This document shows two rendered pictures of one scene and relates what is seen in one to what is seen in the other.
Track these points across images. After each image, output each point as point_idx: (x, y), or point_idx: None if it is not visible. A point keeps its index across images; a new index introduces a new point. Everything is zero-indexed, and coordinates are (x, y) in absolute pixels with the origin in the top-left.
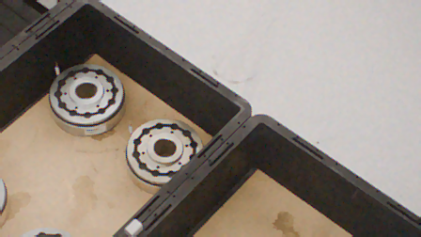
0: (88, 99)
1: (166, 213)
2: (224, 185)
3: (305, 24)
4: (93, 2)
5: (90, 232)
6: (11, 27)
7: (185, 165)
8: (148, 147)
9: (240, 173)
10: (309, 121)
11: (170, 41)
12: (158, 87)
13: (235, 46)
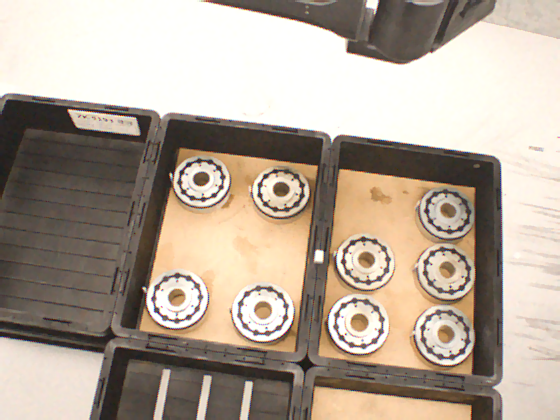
0: (207, 184)
1: (329, 234)
2: None
3: (278, 51)
4: (173, 116)
5: (268, 271)
6: (107, 160)
7: (317, 196)
8: (270, 195)
9: None
10: (324, 115)
11: (200, 108)
12: (243, 149)
13: (244, 89)
